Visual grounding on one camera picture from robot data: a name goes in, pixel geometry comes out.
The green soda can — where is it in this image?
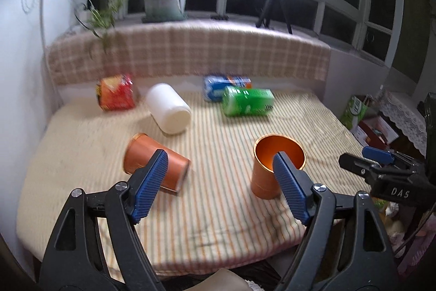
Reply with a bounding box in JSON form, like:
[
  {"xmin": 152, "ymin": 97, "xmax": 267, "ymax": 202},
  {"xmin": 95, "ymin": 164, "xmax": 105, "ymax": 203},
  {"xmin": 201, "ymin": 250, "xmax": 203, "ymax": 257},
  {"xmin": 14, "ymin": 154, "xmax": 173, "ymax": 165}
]
[{"xmin": 221, "ymin": 86, "xmax": 275, "ymax": 117}]

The blue soda can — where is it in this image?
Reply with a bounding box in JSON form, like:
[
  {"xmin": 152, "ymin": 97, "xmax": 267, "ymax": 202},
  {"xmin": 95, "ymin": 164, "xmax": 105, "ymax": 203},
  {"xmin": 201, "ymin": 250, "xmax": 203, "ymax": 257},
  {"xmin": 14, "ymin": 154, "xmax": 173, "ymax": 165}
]
[{"xmin": 204, "ymin": 74, "xmax": 253, "ymax": 103}]

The striped table cloth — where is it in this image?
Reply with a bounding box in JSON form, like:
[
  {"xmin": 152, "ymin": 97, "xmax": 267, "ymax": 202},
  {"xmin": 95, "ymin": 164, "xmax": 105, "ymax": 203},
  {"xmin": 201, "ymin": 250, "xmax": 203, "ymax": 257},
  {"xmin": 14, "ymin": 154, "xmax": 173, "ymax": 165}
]
[{"xmin": 15, "ymin": 89, "xmax": 373, "ymax": 274}]

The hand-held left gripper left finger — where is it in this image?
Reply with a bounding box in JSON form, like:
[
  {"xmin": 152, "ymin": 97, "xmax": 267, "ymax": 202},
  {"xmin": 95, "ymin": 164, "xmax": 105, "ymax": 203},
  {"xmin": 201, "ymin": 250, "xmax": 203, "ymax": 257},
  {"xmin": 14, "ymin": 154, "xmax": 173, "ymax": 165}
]
[{"xmin": 38, "ymin": 148, "xmax": 170, "ymax": 291}]

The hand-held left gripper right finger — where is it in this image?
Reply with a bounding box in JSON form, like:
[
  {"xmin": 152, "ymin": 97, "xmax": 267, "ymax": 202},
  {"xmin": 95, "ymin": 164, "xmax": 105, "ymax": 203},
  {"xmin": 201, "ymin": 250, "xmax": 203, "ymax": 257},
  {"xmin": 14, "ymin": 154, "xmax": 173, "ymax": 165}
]
[{"xmin": 272, "ymin": 151, "xmax": 400, "ymax": 291}]

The beige cloth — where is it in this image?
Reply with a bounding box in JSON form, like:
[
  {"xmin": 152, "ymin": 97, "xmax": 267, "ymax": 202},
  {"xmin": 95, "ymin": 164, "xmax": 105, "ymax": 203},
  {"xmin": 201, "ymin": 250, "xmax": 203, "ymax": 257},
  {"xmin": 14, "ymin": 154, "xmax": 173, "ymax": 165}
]
[{"xmin": 156, "ymin": 269, "xmax": 261, "ymax": 291}]

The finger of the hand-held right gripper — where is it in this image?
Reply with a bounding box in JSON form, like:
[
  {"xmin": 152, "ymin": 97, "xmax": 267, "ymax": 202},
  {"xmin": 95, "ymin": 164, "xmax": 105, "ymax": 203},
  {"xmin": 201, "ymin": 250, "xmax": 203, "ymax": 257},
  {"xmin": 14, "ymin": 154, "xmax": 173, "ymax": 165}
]
[
  {"xmin": 362, "ymin": 146, "xmax": 409, "ymax": 166},
  {"xmin": 338, "ymin": 153, "xmax": 379, "ymax": 184}
]

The red snack packet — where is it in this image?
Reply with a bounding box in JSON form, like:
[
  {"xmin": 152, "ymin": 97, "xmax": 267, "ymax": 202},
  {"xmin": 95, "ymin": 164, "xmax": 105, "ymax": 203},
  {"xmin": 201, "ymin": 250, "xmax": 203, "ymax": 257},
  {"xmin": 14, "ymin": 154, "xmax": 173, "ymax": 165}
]
[{"xmin": 96, "ymin": 74, "xmax": 135, "ymax": 112}]

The black tripod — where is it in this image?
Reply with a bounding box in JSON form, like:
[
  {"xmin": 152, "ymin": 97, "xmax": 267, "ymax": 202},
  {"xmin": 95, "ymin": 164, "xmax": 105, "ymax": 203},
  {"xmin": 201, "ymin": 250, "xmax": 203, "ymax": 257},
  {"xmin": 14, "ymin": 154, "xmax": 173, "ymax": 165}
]
[{"xmin": 255, "ymin": 0, "xmax": 293, "ymax": 35}]

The white lace cloth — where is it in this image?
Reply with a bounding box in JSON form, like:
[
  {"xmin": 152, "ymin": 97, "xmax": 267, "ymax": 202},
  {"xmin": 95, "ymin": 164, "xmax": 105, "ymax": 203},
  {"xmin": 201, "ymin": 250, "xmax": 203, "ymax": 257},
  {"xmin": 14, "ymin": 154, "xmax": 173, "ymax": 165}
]
[{"xmin": 377, "ymin": 90, "xmax": 428, "ymax": 156}]

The plaid blanket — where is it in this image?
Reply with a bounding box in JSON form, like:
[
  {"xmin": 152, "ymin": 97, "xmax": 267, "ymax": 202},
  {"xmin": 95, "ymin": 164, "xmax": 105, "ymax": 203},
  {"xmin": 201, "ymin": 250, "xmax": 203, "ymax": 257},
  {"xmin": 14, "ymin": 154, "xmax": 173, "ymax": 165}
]
[{"xmin": 46, "ymin": 20, "xmax": 332, "ymax": 87}]

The white plastic jar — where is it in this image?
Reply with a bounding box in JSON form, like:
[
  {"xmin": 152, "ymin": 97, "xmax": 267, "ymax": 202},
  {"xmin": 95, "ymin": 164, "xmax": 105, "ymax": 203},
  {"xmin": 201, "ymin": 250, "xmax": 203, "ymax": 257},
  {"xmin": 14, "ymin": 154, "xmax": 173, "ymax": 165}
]
[{"xmin": 146, "ymin": 83, "xmax": 192, "ymax": 135}]

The orange metallic cup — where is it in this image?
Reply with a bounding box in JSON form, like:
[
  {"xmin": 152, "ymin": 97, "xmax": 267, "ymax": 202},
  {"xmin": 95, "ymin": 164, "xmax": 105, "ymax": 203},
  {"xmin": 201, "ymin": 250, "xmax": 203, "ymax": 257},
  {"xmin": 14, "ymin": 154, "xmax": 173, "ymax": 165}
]
[
  {"xmin": 123, "ymin": 133, "xmax": 190, "ymax": 193},
  {"xmin": 250, "ymin": 134, "xmax": 306, "ymax": 200}
]

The red cardboard box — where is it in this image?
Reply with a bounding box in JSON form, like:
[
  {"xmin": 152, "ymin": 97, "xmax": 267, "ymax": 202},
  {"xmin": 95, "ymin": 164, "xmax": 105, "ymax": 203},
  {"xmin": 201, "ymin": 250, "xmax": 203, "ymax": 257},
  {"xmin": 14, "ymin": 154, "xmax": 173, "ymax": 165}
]
[{"xmin": 351, "ymin": 115, "xmax": 400, "ymax": 148}]

